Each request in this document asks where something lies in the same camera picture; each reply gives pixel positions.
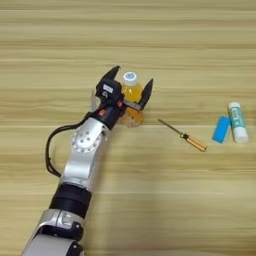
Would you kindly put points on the blue eraser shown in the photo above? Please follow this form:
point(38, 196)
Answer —
point(221, 130)

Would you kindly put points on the orange juice bottle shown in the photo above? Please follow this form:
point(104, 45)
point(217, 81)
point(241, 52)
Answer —
point(131, 91)

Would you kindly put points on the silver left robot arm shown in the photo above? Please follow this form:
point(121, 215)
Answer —
point(83, 156)

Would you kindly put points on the white green glue stick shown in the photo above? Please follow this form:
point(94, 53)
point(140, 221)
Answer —
point(237, 121)

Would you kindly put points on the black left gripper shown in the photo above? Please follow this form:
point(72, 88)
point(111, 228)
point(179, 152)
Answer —
point(108, 115)

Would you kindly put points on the left gripper labelled black box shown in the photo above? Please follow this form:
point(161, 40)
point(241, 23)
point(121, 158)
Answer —
point(108, 90)

